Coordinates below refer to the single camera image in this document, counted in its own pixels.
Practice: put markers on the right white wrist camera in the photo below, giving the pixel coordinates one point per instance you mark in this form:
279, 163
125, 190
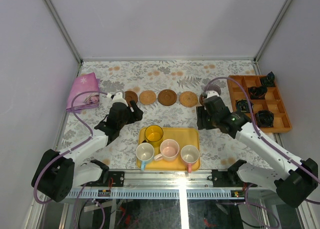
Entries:
211, 93

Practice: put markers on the black rolled item top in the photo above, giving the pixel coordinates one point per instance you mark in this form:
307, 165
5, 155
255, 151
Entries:
268, 80

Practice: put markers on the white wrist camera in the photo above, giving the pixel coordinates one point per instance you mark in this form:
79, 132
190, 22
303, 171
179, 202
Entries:
118, 97
211, 93

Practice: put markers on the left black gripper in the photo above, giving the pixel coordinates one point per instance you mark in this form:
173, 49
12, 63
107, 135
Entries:
133, 111

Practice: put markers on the dark wooden coaster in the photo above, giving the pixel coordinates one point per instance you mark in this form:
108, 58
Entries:
167, 97
201, 99
131, 96

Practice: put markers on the purple glass cup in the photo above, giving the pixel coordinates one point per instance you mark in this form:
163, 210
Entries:
211, 87

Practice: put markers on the purple folded cloth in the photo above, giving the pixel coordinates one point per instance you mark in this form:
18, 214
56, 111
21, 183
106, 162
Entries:
84, 83

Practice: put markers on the dark wooden coaster far right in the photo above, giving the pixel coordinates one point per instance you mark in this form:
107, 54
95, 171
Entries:
201, 99

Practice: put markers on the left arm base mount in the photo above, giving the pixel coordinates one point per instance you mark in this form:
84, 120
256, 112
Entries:
113, 177

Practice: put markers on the yellow glass cup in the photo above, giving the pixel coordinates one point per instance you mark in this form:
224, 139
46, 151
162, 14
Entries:
154, 135

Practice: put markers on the pink ceramic mug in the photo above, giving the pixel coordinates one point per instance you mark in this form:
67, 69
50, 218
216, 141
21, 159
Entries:
168, 151

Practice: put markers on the white mug pink handle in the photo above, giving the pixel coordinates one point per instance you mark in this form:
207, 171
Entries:
189, 155

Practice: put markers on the light woven coaster right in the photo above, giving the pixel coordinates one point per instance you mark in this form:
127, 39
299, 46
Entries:
188, 99

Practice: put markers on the white mug blue handle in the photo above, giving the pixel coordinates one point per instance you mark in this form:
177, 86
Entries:
145, 153

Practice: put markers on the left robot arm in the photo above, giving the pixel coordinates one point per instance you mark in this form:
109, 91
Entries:
60, 171

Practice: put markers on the black rolled item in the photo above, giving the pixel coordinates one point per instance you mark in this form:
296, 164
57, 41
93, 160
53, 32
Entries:
243, 106
268, 80
264, 119
257, 92

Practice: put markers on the dark wooden coaster middle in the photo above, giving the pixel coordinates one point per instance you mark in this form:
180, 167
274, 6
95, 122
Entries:
167, 97

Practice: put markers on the light woven coaster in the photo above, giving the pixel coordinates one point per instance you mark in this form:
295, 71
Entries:
147, 97
188, 99

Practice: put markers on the dark wooden coaster far left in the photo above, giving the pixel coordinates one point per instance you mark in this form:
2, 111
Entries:
131, 96

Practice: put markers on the black rolled item bottom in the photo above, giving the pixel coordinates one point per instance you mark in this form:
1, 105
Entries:
264, 119

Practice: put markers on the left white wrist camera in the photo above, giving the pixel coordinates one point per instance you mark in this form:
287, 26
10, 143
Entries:
118, 97

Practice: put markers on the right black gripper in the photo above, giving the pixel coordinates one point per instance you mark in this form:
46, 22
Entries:
201, 124

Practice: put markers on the light woven coaster left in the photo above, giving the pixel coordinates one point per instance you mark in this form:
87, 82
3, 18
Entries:
147, 97

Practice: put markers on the aluminium front rail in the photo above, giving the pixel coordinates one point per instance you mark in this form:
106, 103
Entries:
165, 180

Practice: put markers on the floral table cloth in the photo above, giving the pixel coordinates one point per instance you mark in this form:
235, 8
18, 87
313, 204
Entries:
217, 150

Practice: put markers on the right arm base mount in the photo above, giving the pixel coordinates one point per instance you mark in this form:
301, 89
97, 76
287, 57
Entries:
228, 178

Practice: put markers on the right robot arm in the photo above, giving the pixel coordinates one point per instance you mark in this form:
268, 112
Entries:
290, 177

